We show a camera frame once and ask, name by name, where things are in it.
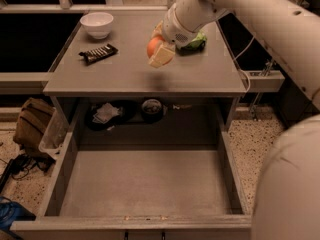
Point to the grey cabinet counter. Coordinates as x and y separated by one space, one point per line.
189 85

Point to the brown backpack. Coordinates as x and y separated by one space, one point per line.
32 123

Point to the white ceramic bowl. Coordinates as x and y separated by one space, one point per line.
98 25

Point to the green chip bag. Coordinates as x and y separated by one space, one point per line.
198 43

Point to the blue object on floor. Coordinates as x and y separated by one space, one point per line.
11 211

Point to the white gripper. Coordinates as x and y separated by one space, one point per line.
175 31

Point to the clear plastic bin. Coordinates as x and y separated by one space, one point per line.
53 138

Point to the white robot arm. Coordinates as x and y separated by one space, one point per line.
287 201

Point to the orange fruit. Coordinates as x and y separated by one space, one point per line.
153 47

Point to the dark chocolate bar wrapper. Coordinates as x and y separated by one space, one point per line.
97 54

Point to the metal tripod pole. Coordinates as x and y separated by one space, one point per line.
268 67

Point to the black bag with papers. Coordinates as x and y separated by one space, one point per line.
109 114

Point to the open grey top drawer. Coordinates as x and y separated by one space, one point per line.
172 180

